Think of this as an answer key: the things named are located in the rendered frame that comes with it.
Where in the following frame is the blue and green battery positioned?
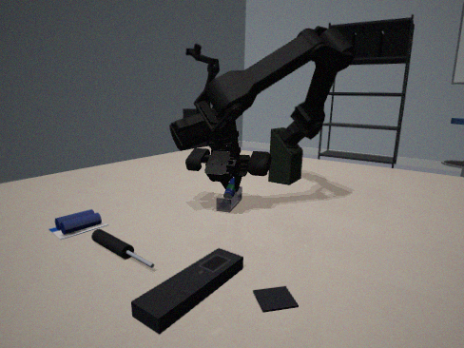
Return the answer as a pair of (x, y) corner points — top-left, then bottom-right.
(223, 177), (236, 200)

